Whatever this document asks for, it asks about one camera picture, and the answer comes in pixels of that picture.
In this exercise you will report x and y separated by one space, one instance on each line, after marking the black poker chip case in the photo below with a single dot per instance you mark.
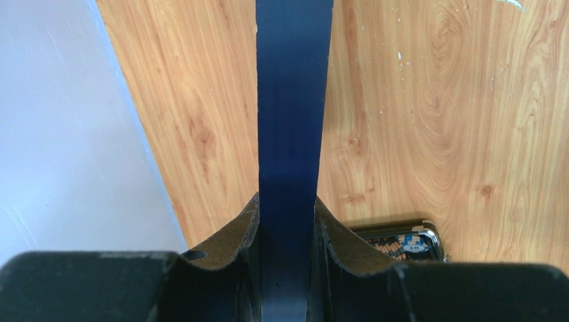
410 240

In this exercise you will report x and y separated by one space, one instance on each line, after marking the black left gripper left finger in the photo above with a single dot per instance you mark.
217 280

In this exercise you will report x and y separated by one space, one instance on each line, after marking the wooden picture frame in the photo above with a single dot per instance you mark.
292 51

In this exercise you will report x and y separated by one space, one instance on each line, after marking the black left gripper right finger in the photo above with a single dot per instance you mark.
352 281

